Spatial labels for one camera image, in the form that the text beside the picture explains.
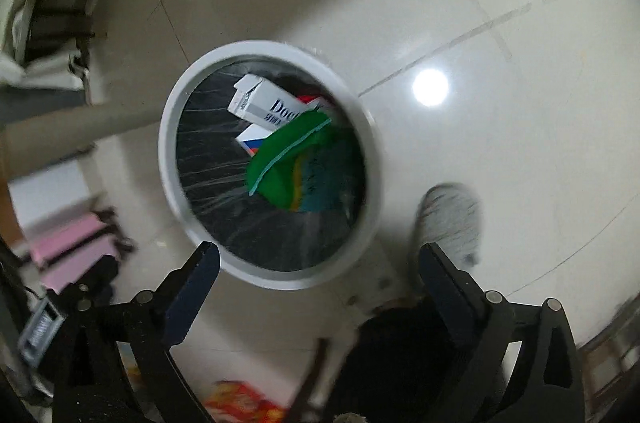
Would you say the green and blue plastic bag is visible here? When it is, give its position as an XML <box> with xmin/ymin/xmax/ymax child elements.
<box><xmin>246</xmin><ymin>110</ymin><xmax>361</xmax><ymax>215</ymax></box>

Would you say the black weight bench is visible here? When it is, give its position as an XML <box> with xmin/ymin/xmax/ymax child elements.
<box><xmin>25</xmin><ymin>0</ymin><xmax>96</xmax><ymax>64</ymax></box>

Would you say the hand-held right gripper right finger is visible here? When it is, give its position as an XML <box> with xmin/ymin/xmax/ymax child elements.
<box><xmin>417</xmin><ymin>243</ymin><xmax>586</xmax><ymax>423</ymax></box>

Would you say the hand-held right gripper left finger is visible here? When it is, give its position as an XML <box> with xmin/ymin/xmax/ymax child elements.
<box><xmin>50</xmin><ymin>242</ymin><xmax>222</xmax><ymax>423</ymax></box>

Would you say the brown cloth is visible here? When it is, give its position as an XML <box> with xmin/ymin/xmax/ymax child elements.
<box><xmin>0</xmin><ymin>138</ymin><xmax>18</xmax><ymax>234</ymax></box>

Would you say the person's leg in dark pants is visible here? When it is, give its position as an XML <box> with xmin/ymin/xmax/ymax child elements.
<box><xmin>320</xmin><ymin>298</ymin><xmax>501</xmax><ymax>423</ymax></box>

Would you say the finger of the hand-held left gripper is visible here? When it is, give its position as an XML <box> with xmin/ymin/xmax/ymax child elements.
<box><xmin>67</xmin><ymin>253</ymin><xmax>121</xmax><ymax>310</ymax></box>

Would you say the red snack wrapper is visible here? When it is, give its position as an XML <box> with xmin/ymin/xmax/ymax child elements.
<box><xmin>295</xmin><ymin>94</ymin><xmax>336</xmax><ymax>114</ymax></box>

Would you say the pink suitcase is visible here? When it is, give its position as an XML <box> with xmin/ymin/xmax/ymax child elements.
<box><xmin>30</xmin><ymin>210</ymin><xmax>118</xmax><ymax>289</ymax></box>

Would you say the long white box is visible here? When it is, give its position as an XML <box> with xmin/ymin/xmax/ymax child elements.
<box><xmin>227</xmin><ymin>74</ymin><xmax>313</xmax><ymax>134</ymax></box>

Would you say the white bin with black liner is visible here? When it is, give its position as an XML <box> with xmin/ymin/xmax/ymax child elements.
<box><xmin>157</xmin><ymin>39</ymin><xmax>385</xmax><ymax>291</ymax></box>

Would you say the grey slipper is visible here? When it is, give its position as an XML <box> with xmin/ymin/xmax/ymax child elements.
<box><xmin>412</xmin><ymin>184</ymin><xmax>483</xmax><ymax>274</ymax></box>

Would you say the red yellow box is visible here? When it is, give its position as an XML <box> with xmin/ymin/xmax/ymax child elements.
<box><xmin>205</xmin><ymin>380</ymin><xmax>291</xmax><ymax>423</ymax></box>

